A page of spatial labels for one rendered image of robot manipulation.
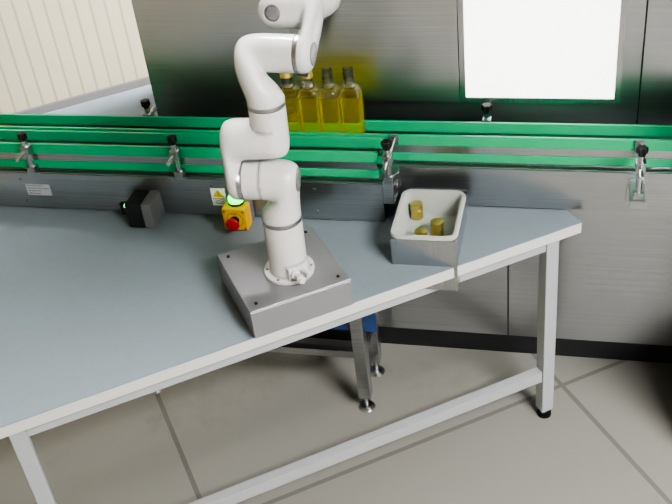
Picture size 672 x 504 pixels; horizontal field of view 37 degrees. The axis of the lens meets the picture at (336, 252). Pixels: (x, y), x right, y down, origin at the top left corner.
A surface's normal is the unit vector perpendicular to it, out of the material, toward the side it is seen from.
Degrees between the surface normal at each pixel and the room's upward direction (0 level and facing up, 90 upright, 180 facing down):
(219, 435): 0
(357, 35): 90
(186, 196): 90
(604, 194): 90
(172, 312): 0
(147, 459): 0
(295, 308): 90
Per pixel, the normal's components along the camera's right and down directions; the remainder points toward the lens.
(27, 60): 0.39, 0.51
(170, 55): -0.22, 0.59
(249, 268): -0.08, -0.80
